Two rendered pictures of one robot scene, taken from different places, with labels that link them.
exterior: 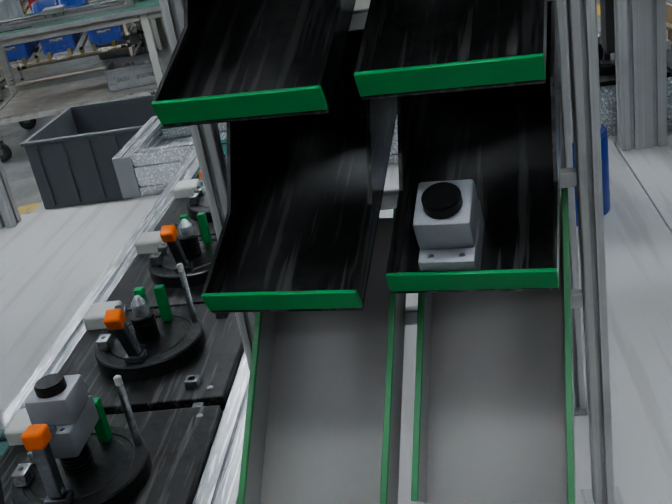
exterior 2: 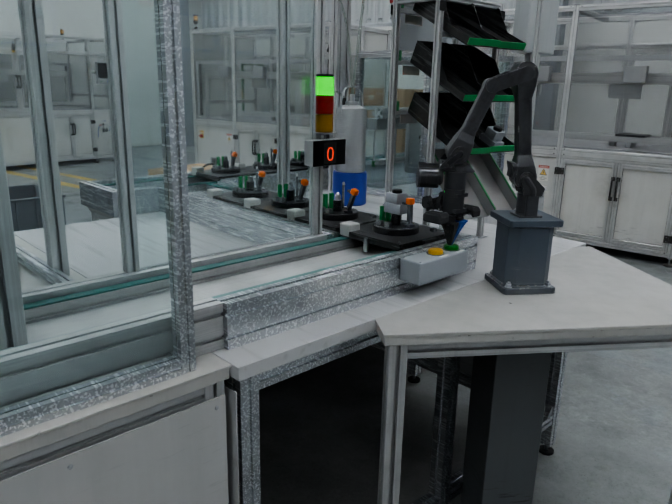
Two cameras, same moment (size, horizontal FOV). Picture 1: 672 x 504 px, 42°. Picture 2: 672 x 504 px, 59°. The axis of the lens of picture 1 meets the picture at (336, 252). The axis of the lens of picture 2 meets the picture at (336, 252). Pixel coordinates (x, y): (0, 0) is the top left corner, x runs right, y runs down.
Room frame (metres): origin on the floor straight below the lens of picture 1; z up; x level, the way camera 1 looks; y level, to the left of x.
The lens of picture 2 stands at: (-0.17, 1.81, 1.39)
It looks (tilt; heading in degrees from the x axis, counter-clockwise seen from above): 16 degrees down; 307
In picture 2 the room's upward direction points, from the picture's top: 1 degrees clockwise
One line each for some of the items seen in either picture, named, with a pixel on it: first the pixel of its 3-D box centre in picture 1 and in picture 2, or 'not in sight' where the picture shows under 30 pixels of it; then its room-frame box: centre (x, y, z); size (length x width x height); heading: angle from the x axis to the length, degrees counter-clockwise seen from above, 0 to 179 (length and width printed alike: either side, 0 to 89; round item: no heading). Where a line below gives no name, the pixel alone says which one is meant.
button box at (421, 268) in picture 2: not in sight; (434, 263); (0.54, 0.42, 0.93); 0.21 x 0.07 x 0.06; 81
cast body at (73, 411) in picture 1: (62, 404); (394, 200); (0.75, 0.30, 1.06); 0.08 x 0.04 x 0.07; 171
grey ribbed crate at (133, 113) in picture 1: (141, 144); not in sight; (2.86, 0.58, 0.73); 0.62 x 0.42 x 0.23; 81
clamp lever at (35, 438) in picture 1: (48, 457); (407, 210); (0.69, 0.30, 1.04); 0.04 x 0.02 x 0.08; 171
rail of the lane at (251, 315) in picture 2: not in sight; (368, 278); (0.63, 0.59, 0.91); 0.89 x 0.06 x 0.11; 81
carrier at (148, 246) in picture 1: (189, 242); not in sight; (1.23, 0.22, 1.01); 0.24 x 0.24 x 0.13; 81
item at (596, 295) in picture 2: not in sight; (510, 285); (0.41, 0.20, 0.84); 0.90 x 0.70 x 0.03; 45
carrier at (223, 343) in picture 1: (144, 322); (337, 203); (0.99, 0.26, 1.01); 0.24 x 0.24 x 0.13; 81
